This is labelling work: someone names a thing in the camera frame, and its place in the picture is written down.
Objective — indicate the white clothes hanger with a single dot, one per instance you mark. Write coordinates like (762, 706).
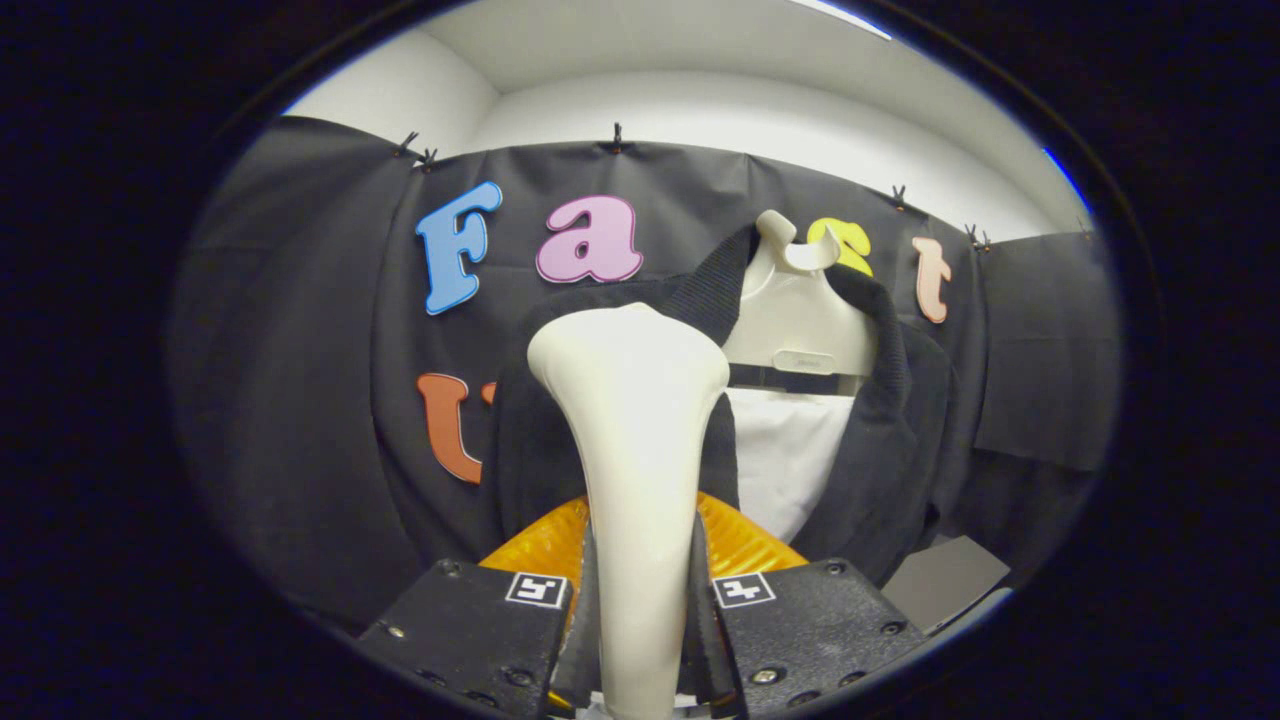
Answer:
(800, 320)

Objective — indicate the grey cabinet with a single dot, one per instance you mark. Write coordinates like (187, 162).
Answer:
(945, 580)

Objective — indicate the black backdrop cloth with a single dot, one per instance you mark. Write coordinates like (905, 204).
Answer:
(300, 350)

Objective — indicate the white garment steamer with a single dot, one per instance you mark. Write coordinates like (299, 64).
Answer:
(630, 400)

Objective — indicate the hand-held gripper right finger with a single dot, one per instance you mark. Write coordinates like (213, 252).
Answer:
(810, 625)

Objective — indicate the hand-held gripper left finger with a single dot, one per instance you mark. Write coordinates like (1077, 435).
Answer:
(470, 625)

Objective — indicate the black jacket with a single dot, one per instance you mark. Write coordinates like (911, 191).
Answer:
(880, 450)

